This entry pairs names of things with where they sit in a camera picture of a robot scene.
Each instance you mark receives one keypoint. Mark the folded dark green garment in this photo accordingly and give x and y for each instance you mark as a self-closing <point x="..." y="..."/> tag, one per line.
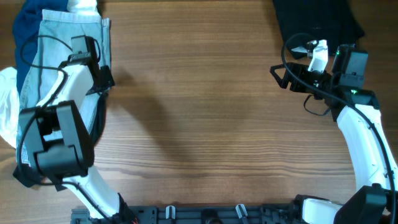
<point x="301" y="21"/>

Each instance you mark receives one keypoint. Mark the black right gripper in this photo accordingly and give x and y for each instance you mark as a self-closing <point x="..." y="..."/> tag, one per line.
<point x="301" y="70"/>

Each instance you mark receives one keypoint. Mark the black garment under pile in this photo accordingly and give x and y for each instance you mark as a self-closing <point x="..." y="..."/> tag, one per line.
<point x="93" y="113"/>

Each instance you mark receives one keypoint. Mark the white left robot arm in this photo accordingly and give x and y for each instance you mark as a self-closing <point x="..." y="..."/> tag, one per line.
<point x="56" y="149"/>

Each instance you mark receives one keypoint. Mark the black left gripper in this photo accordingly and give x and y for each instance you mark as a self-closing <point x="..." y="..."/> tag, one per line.
<point x="109" y="81"/>

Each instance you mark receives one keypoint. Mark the light blue denim shorts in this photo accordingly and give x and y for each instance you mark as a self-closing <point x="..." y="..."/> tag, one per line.
<point x="44" y="52"/>

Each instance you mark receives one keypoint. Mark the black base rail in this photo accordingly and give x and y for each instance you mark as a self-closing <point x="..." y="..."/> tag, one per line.
<point x="264" y="214"/>

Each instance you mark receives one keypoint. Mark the blue shirt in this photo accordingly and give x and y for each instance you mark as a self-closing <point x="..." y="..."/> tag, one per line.
<point x="26" y="26"/>

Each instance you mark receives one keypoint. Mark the white garment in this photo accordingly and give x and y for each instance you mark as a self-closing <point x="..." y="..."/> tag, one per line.
<point x="9" y="95"/>

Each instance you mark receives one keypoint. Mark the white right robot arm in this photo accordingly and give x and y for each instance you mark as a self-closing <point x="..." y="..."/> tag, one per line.
<point x="357" y="114"/>

